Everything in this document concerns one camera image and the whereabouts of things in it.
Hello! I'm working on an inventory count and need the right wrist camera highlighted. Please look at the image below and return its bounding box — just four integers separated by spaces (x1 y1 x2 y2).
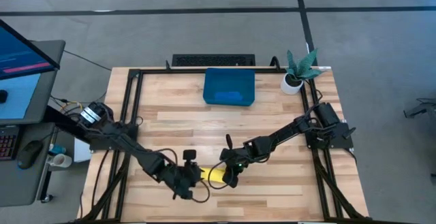
224 169 241 189

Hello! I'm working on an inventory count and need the yellow microfiber towel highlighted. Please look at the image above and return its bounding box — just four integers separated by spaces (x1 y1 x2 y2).
200 167 228 185

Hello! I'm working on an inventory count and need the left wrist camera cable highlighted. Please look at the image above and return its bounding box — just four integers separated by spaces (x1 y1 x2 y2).
190 179 211 204

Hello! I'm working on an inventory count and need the black keyboard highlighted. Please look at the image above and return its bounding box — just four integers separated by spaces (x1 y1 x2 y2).
171 53 256 67
0 125 20 161

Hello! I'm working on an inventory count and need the white mug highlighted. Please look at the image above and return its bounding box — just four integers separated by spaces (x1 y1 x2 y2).
50 153 73 169

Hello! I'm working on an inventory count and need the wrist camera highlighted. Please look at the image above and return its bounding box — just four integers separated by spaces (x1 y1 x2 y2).
224 169 241 189
183 149 198 165

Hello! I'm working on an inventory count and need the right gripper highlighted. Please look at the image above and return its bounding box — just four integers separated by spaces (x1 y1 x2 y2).
219 134 248 189

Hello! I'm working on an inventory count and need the dark grey floor stand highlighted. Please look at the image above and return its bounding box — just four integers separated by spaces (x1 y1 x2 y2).
403 97 436 119

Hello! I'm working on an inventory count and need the thin black floor cable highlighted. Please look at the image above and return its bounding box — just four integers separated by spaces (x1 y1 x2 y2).
63 49 113 71

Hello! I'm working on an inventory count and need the grey workstation cart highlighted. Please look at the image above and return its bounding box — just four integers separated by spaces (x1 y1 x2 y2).
0 39 66 207

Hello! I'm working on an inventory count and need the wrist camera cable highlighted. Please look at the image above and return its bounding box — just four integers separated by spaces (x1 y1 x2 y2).
206 159 236 191
190 179 211 204

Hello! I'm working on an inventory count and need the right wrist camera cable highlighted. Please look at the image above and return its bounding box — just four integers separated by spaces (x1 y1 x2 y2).
206 159 236 191

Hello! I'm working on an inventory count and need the blue microfiber towel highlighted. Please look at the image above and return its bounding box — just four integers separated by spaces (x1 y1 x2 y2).
214 91 243 103

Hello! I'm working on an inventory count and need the white box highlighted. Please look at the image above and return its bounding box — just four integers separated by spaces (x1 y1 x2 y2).
74 137 93 163

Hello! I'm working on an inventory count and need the computer monitor with blue screen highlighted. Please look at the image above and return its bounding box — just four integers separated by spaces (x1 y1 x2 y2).
0 18 61 81

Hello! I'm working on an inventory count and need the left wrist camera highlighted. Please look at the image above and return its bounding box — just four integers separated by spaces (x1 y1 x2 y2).
183 149 198 165

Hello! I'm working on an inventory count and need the black metal table frame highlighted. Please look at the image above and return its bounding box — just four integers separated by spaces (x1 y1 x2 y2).
76 65 371 224

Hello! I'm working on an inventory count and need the green plant in white pot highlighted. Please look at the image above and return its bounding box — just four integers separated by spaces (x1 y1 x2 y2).
280 48 324 95

